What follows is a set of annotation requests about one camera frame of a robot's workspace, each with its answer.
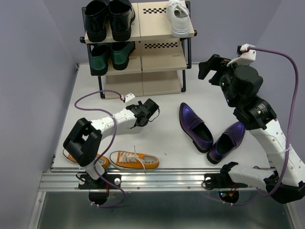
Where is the black loafer right one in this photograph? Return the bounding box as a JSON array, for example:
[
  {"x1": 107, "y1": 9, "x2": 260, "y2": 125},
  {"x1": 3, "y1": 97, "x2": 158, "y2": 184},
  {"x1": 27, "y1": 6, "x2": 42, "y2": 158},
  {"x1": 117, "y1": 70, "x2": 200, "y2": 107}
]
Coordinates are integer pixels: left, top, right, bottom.
[{"x1": 109, "y1": 0, "x2": 135, "y2": 42}]

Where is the black loafer one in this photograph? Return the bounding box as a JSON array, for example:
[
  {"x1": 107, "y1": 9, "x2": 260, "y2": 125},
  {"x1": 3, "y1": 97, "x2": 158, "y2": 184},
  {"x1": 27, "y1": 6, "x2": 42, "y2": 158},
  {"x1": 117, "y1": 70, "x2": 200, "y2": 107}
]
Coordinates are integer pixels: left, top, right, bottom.
[
  {"x1": 84, "y1": 0, "x2": 110, "y2": 42},
  {"x1": 109, "y1": 0, "x2": 135, "y2": 42}
]

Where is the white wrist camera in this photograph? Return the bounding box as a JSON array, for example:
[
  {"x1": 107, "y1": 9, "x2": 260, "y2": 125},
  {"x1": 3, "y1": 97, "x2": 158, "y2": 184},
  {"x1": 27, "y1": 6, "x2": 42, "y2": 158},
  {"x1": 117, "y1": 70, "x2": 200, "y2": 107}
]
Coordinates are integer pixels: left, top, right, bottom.
[
  {"x1": 120, "y1": 93, "x2": 136, "y2": 106},
  {"x1": 227, "y1": 44, "x2": 256, "y2": 67}
]

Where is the purple loafer left one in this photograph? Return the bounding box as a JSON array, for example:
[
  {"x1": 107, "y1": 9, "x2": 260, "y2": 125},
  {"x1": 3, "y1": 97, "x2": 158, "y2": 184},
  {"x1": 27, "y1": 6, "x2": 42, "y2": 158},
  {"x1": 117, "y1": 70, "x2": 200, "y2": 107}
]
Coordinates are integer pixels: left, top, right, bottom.
[{"x1": 179, "y1": 103, "x2": 214, "y2": 153}]

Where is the green loafer right one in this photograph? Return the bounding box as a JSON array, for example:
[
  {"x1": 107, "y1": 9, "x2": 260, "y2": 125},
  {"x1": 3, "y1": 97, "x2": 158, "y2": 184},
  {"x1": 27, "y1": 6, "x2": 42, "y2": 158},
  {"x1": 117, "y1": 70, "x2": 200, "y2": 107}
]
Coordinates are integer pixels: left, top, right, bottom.
[{"x1": 111, "y1": 42, "x2": 135, "y2": 71}]

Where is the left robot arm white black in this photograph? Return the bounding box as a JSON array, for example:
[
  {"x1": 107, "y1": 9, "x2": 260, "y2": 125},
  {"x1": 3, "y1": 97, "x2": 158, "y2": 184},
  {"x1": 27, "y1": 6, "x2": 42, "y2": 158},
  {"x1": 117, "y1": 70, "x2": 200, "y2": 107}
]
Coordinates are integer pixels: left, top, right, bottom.
[{"x1": 63, "y1": 99, "x2": 159, "y2": 188}]

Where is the orange sneaker left one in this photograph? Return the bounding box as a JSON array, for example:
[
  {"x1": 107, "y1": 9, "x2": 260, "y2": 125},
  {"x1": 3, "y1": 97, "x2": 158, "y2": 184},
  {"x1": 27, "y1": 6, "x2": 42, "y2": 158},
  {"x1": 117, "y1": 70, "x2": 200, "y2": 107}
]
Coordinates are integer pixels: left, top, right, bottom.
[{"x1": 62, "y1": 149, "x2": 110, "y2": 169}]

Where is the green loafer one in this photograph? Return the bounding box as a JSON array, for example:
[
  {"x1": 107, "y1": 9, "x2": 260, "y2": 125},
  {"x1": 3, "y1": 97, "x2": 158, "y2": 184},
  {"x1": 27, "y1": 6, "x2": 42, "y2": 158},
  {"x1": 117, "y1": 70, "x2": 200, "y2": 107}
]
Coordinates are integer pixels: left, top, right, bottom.
[
  {"x1": 90, "y1": 43, "x2": 111, "y2": 76},
  {"x1": 111, "y1": 42, "x2": 135, "y2": 71}
]

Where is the white sneaker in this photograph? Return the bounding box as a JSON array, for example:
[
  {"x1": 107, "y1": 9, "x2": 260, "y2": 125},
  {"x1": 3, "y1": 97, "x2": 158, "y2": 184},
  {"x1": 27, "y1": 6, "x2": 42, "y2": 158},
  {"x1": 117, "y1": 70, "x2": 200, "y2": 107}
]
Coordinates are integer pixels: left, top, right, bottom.
[{"x1": 166, "y1": 0, "x2": 190, "y2": 38}]

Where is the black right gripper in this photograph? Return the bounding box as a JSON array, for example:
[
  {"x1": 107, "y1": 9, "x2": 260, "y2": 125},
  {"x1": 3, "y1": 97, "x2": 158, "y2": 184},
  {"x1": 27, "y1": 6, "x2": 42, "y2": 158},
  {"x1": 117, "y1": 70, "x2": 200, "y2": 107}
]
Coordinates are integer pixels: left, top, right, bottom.
[{"x1": 199, "y1": 53, "x2": 247, "y2": 107}]

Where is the orange sneaker right one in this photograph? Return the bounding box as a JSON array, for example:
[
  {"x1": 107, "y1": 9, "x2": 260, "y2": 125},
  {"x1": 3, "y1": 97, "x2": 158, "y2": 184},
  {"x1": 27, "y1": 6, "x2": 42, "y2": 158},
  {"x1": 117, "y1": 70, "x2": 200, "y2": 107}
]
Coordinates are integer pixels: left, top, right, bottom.
[{"x1": 109, "y1": 147, "x2": 160, "y2": 173}]

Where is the aluminium mounting rail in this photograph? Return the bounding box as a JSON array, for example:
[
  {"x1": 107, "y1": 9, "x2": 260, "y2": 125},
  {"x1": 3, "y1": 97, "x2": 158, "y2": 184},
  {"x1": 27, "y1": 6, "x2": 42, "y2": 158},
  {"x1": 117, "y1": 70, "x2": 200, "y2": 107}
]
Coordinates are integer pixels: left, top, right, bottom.
[{"x1": 39, "y1": 168, "x2": 220, "y2": 192}]

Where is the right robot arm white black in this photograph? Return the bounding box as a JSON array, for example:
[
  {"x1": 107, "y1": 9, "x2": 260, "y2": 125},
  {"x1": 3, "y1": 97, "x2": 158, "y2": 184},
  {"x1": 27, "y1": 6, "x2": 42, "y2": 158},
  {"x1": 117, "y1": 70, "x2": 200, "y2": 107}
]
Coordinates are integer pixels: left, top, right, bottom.
[{"x1": 198, "y1": 54, "x2": 305, "y2": 204}]

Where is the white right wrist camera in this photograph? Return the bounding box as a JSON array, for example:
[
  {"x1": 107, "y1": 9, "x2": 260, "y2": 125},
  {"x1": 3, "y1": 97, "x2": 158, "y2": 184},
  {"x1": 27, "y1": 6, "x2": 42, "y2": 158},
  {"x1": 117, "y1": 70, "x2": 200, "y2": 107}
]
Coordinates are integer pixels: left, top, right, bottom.
[{"x1": 227, "y1": 44, "x2": 256, "y2": 67}]

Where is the black loafer left one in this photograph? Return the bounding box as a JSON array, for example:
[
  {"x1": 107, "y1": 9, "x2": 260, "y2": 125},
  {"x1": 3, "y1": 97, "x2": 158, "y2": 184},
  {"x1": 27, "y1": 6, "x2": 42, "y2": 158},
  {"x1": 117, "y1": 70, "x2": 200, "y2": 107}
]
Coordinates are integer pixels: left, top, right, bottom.
[{"x1": 84, "y1": 0, "x2": 110, "y2": 42}]

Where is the purple loafer right one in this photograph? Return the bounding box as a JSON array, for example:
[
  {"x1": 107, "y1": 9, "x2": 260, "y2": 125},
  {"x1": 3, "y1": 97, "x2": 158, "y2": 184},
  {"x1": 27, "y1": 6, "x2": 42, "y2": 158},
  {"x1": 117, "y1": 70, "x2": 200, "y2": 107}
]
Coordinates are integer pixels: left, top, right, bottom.
[{"x1": 207, "y1": 122, "x2": 246, "y2": 164}]

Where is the orange sneaker one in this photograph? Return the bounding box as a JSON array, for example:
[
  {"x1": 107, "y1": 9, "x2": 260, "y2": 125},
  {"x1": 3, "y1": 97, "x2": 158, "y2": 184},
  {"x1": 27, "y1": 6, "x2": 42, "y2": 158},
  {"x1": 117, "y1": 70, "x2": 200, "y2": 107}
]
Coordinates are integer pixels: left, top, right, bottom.
[
  {"x1": 62, "y1": 149, "x2": 110, "y2": 169},
  {"x1": 109, "y1": 147, "x2": 160, "y2": 173}
]

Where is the green loafer left one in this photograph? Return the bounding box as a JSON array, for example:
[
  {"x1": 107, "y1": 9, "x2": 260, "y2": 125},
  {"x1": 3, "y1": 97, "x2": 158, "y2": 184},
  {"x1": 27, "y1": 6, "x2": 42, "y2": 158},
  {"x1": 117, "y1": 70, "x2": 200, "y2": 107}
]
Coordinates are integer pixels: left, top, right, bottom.
[{"x1": 90, "y1": 43, "x2": 111, "y2": 76}]

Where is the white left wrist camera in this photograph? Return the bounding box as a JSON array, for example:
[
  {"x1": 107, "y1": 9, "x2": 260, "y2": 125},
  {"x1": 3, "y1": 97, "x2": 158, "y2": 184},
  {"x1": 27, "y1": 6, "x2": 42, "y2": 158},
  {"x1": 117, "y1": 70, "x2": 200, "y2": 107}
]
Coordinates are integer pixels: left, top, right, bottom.
[{"x1": 120, "y1": 93, "x2": 136, "y2": 106}]

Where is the purple loafer one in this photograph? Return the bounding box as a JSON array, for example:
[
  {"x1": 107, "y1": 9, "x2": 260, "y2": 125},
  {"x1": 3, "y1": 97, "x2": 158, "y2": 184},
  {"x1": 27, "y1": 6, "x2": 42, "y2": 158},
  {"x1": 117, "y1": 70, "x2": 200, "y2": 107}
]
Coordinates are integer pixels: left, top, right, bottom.
[
  {"x1": 179, "y1": 103, "x2": 214, "y2": 153},
  {"x1": 207, "y1": 122, "x2": 246, "y2": 164}
]

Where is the beige black-framed shoe shelf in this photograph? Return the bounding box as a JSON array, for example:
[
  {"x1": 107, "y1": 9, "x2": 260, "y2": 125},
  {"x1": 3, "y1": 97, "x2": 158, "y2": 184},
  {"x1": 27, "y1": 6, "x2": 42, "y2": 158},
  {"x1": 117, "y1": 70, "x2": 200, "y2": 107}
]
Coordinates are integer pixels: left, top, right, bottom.
[{"x1": 80, "y1": 1, "x2": 197, "y2": 99}]

